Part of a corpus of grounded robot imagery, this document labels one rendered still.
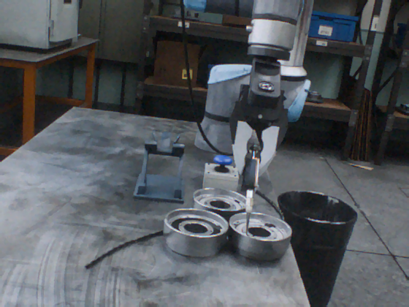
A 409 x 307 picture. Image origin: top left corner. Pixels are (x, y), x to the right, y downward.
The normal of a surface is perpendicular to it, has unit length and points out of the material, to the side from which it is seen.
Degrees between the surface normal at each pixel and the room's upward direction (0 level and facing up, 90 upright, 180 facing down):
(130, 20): 90
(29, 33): 89
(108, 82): 90
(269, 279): 0
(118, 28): 90
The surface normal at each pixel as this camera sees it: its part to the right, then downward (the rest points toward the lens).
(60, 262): 0.13, -0.95
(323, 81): -0.02, 0.29
